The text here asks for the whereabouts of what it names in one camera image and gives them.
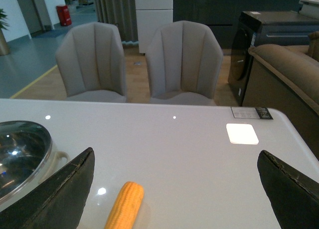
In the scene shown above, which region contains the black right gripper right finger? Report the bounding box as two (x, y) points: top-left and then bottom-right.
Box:
(257, 150), (319, 229)

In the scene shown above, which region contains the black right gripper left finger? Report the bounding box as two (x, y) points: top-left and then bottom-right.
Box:
(0, 148), (95, 229)

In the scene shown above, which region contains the yellow corn cob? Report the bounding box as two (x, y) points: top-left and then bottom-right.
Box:
(104, 182), (144, 229)

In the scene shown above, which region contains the glass pot lid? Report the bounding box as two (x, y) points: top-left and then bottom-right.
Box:
(0, 120), (53, 206)

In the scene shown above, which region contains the white electric cooking pot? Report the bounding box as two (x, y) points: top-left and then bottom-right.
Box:
(0, 120), (71, 207)

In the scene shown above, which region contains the label sticker on table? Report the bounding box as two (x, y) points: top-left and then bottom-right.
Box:
(231, 107), (273, 120)

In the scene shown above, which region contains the brown sofa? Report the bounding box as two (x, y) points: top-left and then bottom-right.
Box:
(242, 31), (319, 157)

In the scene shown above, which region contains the left beige upholstered chair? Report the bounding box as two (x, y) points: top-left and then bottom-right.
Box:
(55, 22), (128, 103)

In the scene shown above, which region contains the beige upholstered chair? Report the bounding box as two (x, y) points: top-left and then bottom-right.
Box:
(55, 22), (128, 103)
(145, 20), (223, 106)

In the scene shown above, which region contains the potted green plant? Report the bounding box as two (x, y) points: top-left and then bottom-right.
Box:
(0, 8), (11, 56)

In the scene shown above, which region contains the black washing machine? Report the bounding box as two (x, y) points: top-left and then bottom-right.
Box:
(228, 11), (319, 106)

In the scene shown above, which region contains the right beige upholstered chair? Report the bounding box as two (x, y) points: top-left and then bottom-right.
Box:
(145, 20), (223, 106)

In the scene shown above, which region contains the red fire extinguisher box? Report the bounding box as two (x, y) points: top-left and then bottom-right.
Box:
(56, 5), (72, 26)

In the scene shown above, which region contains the dark kitchen counter cabinet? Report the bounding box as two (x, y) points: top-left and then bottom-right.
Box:
(173, 0), (300, 50)

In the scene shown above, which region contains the grey curtain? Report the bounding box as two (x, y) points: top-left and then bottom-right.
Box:
(94, 0), (138, 42)

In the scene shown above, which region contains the white refrigerator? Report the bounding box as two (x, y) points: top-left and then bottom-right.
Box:
(135, 0), (173, 54)

